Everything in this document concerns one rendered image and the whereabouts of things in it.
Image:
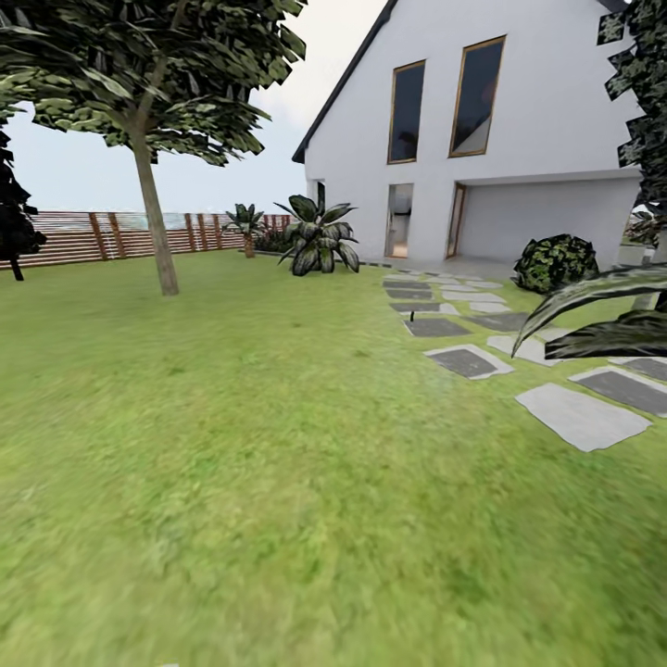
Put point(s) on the fixed window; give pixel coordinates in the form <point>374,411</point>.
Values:
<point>398,226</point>

